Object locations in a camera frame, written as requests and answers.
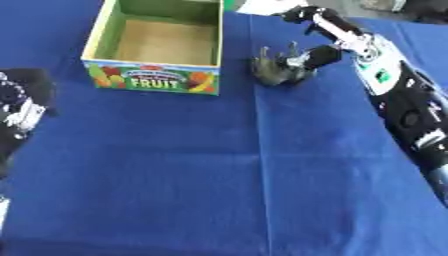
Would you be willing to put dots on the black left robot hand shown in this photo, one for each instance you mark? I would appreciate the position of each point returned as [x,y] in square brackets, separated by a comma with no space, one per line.
[23,90]

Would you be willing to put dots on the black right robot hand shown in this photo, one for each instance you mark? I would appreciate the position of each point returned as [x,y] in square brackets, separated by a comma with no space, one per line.
[324,55]

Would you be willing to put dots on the dark grey toy animal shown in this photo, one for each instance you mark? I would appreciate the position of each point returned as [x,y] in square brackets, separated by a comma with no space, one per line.
[277,71]

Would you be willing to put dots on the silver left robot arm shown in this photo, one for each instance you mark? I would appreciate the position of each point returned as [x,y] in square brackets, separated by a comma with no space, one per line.
[3,206]

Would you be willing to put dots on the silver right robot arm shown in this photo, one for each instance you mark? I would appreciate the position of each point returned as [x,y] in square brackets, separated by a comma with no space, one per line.
[408,110]

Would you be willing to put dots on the fruit print cardboard box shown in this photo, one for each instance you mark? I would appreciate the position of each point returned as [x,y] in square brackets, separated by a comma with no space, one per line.
[157,78]

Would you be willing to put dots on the white sheet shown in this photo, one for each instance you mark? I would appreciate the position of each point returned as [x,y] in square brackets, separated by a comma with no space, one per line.
[265,6]

